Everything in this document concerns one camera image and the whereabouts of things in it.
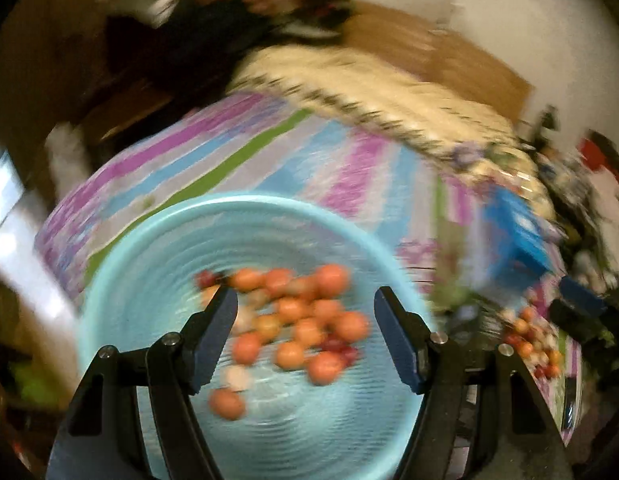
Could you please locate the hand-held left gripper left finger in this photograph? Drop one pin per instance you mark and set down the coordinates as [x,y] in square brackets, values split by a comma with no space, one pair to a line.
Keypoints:
[217,330]

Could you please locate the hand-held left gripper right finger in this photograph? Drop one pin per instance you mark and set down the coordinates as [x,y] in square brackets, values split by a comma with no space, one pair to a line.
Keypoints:
[397,340]

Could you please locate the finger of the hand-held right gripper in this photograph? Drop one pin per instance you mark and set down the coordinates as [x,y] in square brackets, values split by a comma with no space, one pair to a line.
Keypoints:
[582,292]

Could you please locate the mixed pile of small produce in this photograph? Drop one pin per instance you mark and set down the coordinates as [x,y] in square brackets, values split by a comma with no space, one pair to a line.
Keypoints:
[527,345]

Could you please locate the heap of round orange fruits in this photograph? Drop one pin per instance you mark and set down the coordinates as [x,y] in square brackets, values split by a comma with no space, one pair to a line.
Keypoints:
[294,310]

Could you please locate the light blue plastic basin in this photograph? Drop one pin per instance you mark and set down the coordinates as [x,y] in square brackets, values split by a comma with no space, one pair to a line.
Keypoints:
[139,285]

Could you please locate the blue cardboard box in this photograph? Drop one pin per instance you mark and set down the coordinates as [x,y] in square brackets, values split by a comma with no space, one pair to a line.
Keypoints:
[514,230]

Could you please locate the cluttered side shelf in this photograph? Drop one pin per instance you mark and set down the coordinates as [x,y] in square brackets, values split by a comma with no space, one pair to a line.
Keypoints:
[574,195]

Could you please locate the red cloth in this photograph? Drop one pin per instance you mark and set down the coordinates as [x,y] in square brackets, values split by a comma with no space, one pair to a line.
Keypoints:
[602,152]

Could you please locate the striped purple blue bedsheet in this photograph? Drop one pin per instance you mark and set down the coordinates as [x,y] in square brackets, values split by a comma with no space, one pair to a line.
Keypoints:
[289,150]

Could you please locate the cream patterned blanket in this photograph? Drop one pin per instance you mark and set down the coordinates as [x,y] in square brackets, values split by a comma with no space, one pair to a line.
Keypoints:
[369,95]

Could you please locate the wooden headboard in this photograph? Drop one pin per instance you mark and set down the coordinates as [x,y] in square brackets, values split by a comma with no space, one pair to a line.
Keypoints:
[469,65]

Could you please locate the dark cloth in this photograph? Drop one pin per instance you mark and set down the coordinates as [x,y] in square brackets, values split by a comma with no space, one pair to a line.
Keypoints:
[189,50]

